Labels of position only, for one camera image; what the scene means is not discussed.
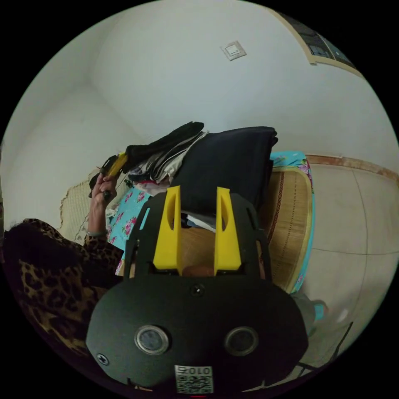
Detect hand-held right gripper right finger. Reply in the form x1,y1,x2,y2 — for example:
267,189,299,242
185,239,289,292
214,187,241,276

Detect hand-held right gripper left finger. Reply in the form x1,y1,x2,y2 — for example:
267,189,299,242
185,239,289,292
153,185,182,276

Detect black pants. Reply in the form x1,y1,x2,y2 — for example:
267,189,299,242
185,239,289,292
124,121,205,174

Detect person's left forearm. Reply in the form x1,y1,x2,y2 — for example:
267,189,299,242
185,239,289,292
86,201,110,238

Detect person's left hand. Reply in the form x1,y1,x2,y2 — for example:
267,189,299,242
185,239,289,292
90,173,118,207

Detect person's right hand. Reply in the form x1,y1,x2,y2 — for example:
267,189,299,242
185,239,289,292
183,265,213,277

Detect cream lace cloth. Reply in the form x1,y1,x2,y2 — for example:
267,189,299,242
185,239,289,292
58,170,102,245

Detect pile of clothes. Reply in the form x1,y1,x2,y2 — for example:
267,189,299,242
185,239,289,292
128,126,278,234

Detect person's body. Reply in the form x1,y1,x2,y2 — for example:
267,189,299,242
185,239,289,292
2,218,126,362

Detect white wall switch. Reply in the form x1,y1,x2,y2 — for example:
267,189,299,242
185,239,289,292
220,40,247,62

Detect window with beige frame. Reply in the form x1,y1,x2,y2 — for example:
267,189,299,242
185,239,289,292
269,7,365,79

